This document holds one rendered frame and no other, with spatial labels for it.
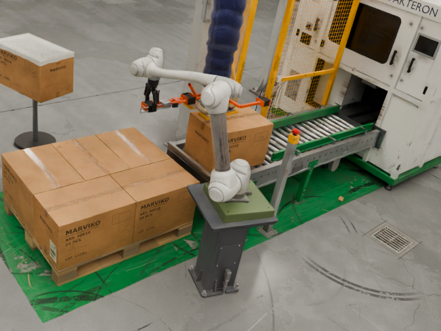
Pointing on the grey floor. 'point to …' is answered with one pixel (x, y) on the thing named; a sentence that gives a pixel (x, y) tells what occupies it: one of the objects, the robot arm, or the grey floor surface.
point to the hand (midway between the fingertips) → (150, 105)
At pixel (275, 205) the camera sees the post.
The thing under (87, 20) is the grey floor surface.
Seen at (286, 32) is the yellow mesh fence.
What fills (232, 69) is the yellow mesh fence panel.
